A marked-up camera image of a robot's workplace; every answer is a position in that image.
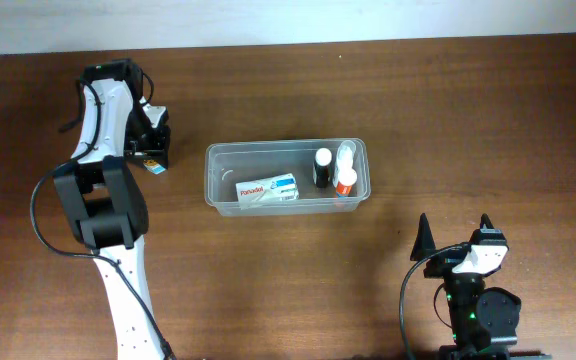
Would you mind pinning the gold lid balm jar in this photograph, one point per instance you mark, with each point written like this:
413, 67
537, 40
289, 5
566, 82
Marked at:
154, 167

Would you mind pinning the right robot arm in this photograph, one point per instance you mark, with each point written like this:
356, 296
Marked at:
483, 320

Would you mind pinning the clear plastic container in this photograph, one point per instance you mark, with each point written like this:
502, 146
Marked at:
227, 164

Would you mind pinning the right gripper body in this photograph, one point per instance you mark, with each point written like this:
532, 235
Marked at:
458, 287

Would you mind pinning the orange tube white cap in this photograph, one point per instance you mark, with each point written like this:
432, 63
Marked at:
346, 178

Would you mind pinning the black bottle white cap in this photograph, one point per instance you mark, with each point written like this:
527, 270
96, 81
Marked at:
321, 167

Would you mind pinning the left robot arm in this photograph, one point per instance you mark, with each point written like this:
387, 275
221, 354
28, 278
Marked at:
103, 205

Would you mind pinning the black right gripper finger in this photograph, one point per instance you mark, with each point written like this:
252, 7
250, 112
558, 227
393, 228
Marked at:
485, 222
424, 244

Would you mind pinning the white Panadol box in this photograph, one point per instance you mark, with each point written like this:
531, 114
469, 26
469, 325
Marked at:
256, 193

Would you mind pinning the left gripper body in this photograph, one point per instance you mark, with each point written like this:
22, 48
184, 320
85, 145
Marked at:
148, 141

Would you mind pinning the white lotion bottle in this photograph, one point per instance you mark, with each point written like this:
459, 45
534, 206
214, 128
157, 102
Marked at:
345, 156

